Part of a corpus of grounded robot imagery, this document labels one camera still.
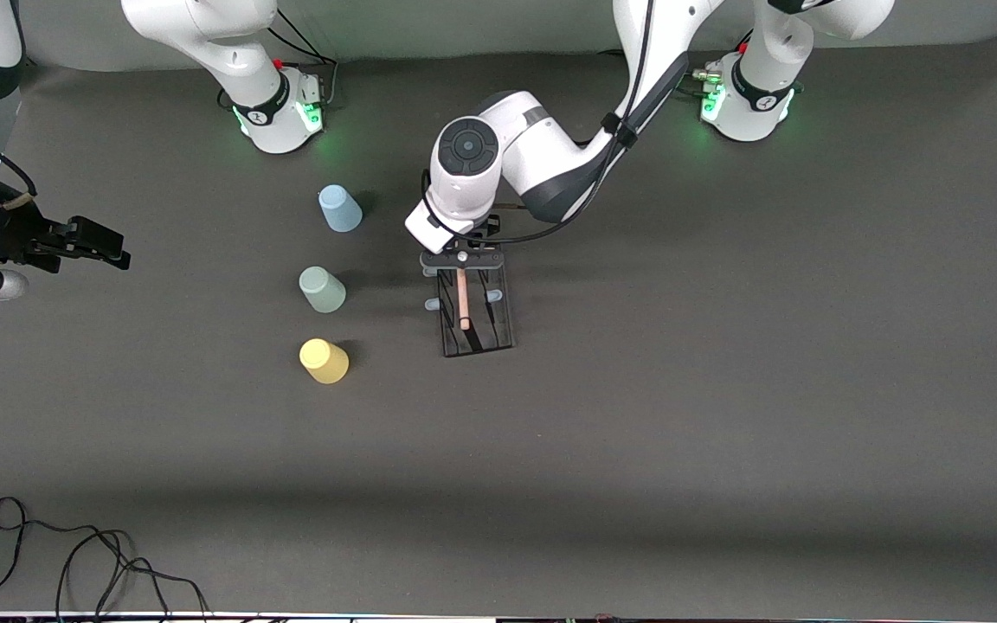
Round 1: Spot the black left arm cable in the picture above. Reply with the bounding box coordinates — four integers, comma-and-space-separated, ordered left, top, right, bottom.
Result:
421, 0, 659, 247

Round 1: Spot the black right base cable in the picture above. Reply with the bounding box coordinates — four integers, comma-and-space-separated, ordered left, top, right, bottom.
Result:
261, 7, 339, 109

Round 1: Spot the yellow plastic cup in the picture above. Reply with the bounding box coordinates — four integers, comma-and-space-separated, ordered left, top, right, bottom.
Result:
299, 338, 351, 385

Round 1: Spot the dark grey table mat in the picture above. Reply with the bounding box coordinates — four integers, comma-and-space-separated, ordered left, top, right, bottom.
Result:
0, 30, 997, 617

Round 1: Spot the black loose cable on mat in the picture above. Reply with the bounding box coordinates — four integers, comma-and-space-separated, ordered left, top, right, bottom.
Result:
0, 496, 214, 620

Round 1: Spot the pale green plastic cup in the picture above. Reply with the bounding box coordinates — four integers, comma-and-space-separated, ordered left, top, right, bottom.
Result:
299, 266, 347, 314

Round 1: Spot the black wire cup holder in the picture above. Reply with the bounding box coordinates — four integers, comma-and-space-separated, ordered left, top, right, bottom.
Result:
423, 267, 517, 358

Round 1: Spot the light blue plastic cup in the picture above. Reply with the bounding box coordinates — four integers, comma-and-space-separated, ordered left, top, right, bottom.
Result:
318, 184, 363, 234

